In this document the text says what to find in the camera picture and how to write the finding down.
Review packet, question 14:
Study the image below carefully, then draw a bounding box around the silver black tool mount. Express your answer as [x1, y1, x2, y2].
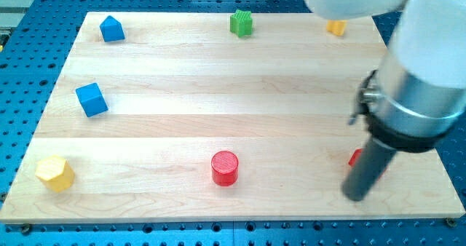
[348, 53, 465, 153]

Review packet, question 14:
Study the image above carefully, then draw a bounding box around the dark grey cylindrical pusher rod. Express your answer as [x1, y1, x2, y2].
[341, 137, 397, 202]

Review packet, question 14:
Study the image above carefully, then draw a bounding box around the red star block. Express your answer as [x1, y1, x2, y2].
[348, 148, 363, 167]

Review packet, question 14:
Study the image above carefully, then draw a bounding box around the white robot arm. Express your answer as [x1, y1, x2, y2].
[304, 0, 465, 201]

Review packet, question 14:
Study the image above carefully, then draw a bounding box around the green star block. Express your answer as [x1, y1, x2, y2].
[229, 9, 253, 37]

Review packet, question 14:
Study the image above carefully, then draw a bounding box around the yellow block at back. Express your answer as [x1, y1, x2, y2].
[325, 20, 347, 36]

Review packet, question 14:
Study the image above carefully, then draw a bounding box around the red cylinder block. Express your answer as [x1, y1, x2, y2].
[210, 151, 239, 186]

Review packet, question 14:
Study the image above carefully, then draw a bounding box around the light wooden board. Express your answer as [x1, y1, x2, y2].
[1, 12, 465, 223]

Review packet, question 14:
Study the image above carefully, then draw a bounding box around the blue cube block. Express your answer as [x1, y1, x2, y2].
[75, 83, 108, 117]

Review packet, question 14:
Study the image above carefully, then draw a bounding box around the blue pentagon house block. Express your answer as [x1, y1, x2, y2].
[99, 15, 125, 42]

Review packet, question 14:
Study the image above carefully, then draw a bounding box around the yellow hexagon block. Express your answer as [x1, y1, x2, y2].
[35, 156, 75, 193]

